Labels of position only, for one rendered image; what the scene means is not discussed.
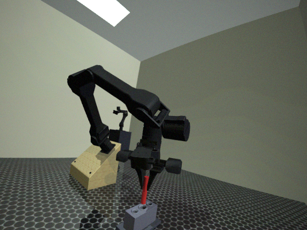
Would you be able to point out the red cylinder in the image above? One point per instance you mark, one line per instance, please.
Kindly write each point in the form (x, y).
(144, 190)

